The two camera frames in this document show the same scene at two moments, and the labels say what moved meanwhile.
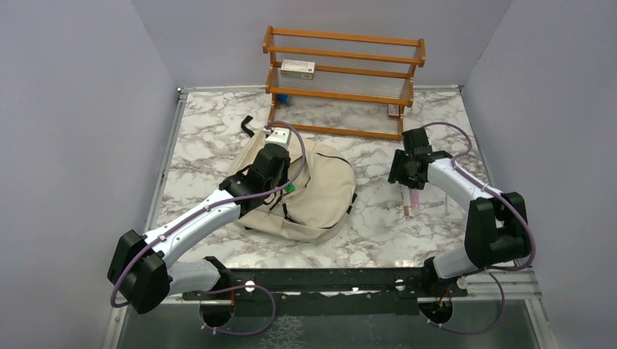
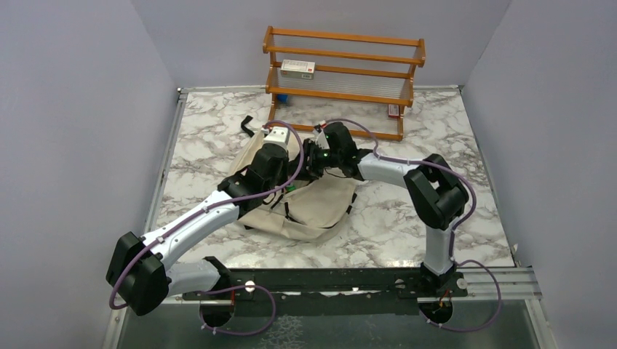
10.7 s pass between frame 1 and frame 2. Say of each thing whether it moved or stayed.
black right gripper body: moved
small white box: stayed
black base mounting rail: stayed
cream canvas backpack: stayed
